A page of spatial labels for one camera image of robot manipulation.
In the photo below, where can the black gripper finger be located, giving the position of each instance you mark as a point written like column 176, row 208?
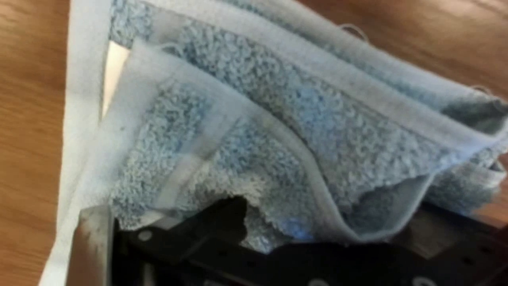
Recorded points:
column 227, row 216

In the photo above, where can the blue terry towel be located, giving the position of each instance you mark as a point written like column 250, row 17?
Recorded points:
column 296, row 121

